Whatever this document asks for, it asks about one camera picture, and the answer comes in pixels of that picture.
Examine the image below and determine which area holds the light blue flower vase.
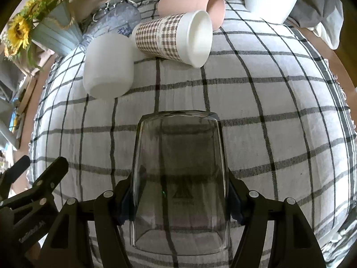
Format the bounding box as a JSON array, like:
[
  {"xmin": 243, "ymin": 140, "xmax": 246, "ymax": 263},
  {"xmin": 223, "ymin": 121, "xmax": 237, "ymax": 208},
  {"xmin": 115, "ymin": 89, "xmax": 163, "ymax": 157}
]
[{"xmin": 32, "ymin": 0, "xmax": 82, "ymax": 56}]

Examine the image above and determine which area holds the clear blue patterned glass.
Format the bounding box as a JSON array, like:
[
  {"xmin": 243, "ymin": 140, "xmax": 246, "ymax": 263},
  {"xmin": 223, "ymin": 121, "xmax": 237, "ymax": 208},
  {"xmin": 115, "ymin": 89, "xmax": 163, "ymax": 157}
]
[{"xmin": 79, "ymin": 2, "xmax": 142, "ymax": 53}]

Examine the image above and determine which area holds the white black plaid tablecloth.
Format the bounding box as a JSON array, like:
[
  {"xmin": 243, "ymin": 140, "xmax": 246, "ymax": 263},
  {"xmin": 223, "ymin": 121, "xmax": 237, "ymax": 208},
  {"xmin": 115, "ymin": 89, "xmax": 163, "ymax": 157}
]
[{"xmin": 26, "ymin": 0, "xmax": 357, "ymax": 268}]

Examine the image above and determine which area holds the yellow sunflower bouquet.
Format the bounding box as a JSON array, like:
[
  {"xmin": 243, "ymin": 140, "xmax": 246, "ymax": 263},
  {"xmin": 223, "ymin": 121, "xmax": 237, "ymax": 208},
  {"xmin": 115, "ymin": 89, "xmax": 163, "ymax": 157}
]
[{"xmin": 1, "ymin": 0, "xmax": 76, "ymax": 69}]

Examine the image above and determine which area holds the round wooden table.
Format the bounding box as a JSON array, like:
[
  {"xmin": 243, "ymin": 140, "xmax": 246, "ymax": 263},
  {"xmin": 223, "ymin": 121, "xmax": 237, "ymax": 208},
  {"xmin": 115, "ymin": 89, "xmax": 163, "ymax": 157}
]
[{"xmin": 12, "ymin": 25, "xmax": 357, "ymax": 196}]

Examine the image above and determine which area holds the pink ceramic cup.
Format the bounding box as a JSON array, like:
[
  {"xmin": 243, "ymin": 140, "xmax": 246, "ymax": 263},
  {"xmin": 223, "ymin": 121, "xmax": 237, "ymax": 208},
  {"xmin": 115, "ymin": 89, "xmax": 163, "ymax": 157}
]
[{"xmin": 157, "ymin": 0, "xmax": 226, "ymax": 31}]

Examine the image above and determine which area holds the checkered paper cup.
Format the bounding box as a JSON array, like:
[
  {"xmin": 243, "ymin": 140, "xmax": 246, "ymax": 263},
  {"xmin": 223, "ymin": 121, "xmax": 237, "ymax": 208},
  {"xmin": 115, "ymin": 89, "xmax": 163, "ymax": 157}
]
[{"xmin": 131, "ymin": 10, "xmax": 213, "ymax": 68}]

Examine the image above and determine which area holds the white matte cup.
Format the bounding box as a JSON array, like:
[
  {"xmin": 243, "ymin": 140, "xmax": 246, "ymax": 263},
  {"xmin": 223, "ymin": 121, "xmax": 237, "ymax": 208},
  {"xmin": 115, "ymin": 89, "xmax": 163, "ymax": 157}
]
[{"xmin": 83, "ymin": 33, "xmax": 134, "ymax": 101}]

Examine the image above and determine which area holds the clear glass tumbler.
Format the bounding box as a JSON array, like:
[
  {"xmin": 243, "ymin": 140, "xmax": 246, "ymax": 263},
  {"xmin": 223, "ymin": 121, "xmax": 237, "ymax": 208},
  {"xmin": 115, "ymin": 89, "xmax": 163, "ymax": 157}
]
[{"xmin": 130, "ymin": 110, "xmax": 229, "ymax": 256}]

